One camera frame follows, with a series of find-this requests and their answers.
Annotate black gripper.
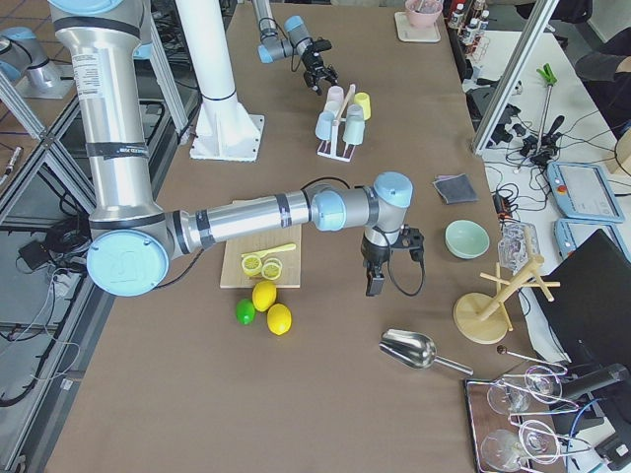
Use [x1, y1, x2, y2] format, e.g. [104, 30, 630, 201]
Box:
[361, 231, 394, 297]
[301, 39, 338, 96]

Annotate pink plastic cup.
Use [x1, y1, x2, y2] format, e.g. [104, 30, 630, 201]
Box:
[326, 86, 345, 103]

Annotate green plastic cup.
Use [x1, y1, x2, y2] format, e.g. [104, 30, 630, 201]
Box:
[343, 116, 365, 146]

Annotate cream plastic cup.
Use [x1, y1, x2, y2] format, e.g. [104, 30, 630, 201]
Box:
[323, 101, 341, 116]

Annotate yellow plastic cup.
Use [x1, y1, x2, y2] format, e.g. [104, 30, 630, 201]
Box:
[354, 92, 372, 121]

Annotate light blue plastic cup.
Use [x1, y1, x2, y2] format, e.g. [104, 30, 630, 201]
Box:
[315, 110, 335, 141]

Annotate grey plastic cup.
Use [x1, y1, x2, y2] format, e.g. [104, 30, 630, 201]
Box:
[345, 103, 365, 124]

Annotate metal scoop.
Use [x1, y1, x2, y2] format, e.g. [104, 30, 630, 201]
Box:
[379, 328, 473, 376]

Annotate beige tray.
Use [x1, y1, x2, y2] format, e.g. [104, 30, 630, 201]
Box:
[394, 11, 441, 43]

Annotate yellow lemon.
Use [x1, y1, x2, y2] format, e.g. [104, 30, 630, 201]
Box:
[266, 304, 293, 336]
[251, 280, 277, 312]

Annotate green bowl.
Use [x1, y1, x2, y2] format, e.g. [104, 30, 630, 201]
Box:
[445, 220, 490, 259]

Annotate lemon slice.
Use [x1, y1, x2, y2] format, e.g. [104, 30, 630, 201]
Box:
[241, 256, 263, 277]
[260, 258, 283, 281]

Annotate wooden mug tree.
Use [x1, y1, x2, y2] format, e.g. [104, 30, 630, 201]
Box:
[453, 224, 561, 344]

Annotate yellow plastic knife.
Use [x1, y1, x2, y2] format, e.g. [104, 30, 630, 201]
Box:
[241, 242, 297, 258]

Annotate pink bowl of ice cubes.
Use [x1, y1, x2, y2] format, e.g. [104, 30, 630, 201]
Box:
[404, 0, 443, 29]

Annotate grey folded cloth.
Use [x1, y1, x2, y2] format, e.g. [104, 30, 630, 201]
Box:
[433, 173, 478, 205]

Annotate green lime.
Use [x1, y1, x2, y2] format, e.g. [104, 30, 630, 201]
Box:
[236, 299, 256, 325]

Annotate wooden cutting board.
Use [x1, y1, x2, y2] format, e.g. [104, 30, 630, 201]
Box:
[213, 198, 302, 289]

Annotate wine glass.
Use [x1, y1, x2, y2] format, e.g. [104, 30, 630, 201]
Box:
[487, 365, 562, 415]
[480, 420, 560, 472]

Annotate teach pendant tablet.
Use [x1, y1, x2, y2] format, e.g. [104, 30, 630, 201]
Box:
[546, 162, 625, 224]
[553, 218, 630, 259]

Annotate black monitor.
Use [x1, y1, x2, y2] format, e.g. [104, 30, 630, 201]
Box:
[536, 230, 630, 367]

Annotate white wire cup holder rack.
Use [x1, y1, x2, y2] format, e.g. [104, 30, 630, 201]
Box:
[316, 84, 359, 163]

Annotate green handled grabber tool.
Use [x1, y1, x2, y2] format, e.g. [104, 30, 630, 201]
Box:
[536, 63, 557, 149]

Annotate aluminium frame post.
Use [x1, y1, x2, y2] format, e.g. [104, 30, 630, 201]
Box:
[471, 0, 559, 157]

